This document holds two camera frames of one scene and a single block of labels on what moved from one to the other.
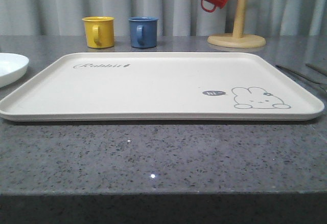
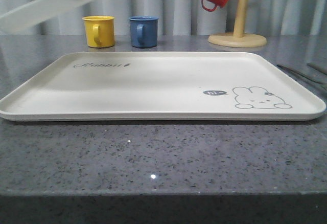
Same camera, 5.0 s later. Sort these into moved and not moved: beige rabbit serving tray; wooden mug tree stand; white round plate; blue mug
Moved: white round plate
Not moved: beige rabbit serving tray; blue mug; wooden mug tree stand
